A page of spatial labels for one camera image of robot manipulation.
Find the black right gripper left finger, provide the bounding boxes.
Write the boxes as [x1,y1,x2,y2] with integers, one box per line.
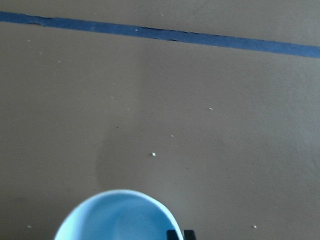
[166,229,177,240]

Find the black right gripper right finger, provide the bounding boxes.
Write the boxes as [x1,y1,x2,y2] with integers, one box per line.
[183,229,196,240]

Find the light blue cup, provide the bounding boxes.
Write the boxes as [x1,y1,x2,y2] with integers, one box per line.
[54,189,184,240]

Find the blue tape grid lines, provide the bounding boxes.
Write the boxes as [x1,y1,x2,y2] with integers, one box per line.
[0,11,320,59]

